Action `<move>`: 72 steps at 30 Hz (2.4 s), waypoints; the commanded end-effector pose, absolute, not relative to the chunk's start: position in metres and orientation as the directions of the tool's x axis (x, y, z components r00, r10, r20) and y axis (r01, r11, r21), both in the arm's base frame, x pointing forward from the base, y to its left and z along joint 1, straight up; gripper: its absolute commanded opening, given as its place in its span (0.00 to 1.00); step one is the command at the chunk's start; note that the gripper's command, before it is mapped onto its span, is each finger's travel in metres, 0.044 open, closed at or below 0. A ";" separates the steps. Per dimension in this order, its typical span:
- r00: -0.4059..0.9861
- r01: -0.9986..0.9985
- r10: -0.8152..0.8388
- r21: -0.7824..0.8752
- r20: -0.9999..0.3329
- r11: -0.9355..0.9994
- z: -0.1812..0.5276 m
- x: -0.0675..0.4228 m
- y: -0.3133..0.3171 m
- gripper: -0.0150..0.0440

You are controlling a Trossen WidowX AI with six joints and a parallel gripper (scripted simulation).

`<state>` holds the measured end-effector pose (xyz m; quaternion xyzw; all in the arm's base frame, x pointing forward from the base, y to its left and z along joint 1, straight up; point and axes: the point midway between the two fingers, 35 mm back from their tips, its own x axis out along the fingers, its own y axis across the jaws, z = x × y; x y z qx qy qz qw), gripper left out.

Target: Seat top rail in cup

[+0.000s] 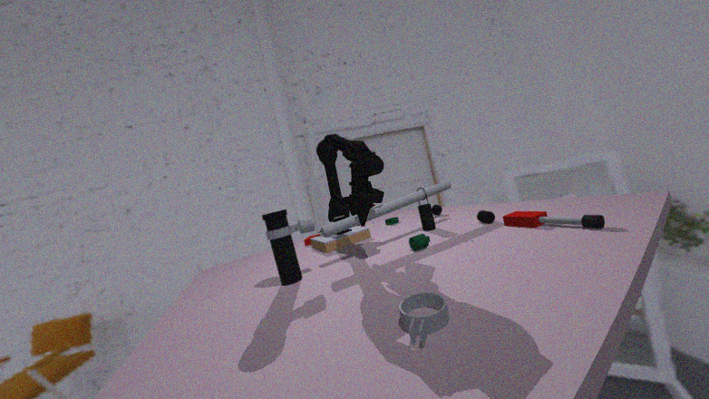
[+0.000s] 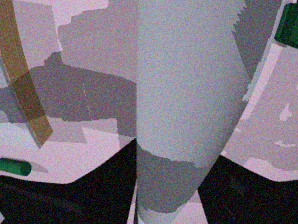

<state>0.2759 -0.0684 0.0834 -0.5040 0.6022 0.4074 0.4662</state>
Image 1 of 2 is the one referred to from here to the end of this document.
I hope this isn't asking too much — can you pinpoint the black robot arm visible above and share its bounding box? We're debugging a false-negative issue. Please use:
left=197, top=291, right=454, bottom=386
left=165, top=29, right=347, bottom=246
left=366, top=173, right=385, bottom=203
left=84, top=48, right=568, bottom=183
left=316, top=134, right=384, bottom=222

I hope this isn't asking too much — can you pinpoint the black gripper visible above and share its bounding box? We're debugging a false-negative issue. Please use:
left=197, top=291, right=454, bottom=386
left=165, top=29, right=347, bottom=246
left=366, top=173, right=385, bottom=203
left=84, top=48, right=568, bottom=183
left=342, top=178, right=382, bottom=227

